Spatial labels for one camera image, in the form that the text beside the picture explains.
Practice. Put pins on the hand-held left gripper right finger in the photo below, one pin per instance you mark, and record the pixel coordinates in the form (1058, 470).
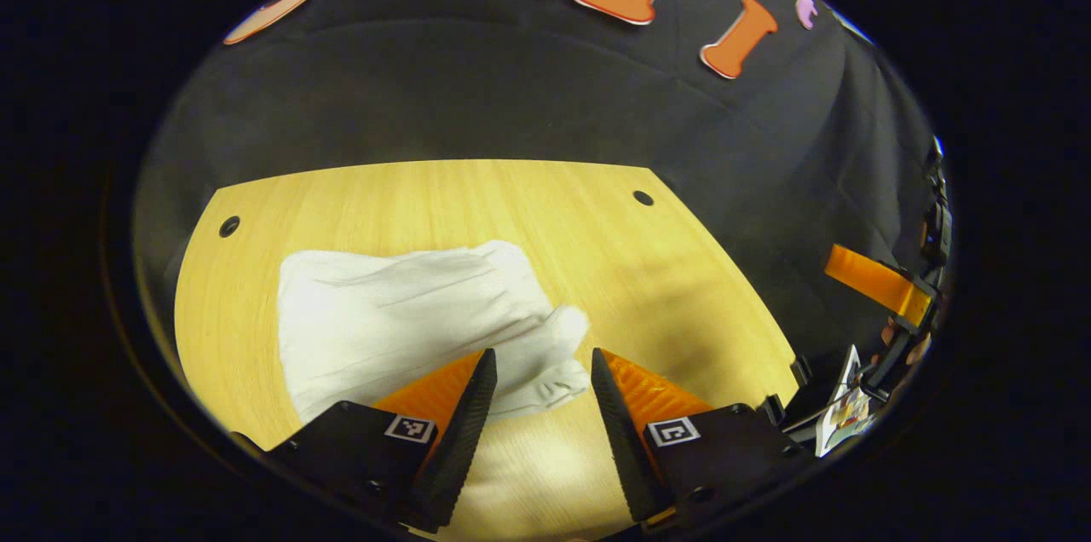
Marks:
(626, 448)

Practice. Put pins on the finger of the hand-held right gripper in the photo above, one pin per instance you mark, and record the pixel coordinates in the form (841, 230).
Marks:
(878, 282)

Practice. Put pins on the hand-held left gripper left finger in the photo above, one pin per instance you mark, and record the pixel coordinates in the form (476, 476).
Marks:
(460, 440)

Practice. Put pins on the black table clamp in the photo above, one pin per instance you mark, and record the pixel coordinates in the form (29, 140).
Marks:
(773, 407)
(799, 369)

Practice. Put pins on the printed white card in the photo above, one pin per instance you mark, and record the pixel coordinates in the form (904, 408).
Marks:
(839, 414)

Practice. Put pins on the black backdrop cloth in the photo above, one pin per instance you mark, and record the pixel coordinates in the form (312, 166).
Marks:
(511, 99)

